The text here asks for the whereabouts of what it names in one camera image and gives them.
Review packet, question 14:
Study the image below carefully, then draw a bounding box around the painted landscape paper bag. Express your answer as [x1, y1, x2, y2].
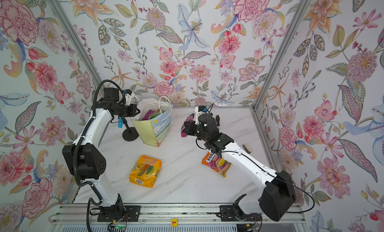
[132, 96, 173, 147]

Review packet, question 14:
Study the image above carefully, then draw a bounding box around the purple Fox's candy bag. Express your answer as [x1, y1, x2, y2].
[181, 113, 195, 138]

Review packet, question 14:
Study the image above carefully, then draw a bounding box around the small beige object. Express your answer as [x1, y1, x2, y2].
[243, 144, 253, 154]

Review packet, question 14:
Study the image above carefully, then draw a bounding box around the yellow gummy candy bag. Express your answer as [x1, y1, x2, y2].
[129, 156, 162, 188]

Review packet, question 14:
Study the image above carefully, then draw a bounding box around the yellow marker cube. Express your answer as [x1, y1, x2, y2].
[171, 219, 178, 228]

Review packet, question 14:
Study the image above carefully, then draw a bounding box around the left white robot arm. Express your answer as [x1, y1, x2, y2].
[62, 87, 140, 218]

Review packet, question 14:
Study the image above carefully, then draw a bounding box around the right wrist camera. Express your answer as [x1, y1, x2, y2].
[194, 105, 208, 125]

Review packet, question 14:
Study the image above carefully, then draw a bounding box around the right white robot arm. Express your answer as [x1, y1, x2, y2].
[182, 112, 296, 222]

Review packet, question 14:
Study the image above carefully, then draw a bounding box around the black handled screwdriver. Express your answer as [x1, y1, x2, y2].
[215, 115, 220, 127]

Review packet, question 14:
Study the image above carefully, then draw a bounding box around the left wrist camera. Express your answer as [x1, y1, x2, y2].
[124, 89, 136, 105]

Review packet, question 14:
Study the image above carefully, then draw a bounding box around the purple grape candy bag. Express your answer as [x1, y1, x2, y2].
[142, 109, 155, 121]

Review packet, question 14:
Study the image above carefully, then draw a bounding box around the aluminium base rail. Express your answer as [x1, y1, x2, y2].
[47, 203, 307, 225]

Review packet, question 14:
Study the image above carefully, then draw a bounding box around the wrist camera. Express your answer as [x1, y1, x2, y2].
[194, 105, 208, 125]
[124, 89, 136, 105]

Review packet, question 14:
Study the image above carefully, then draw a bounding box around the orange Fox's candy bag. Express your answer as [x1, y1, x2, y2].
[202, 152, 231, 178]

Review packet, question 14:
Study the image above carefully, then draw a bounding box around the green orange noodle packet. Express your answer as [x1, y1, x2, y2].
[149, 108, 163, 120]

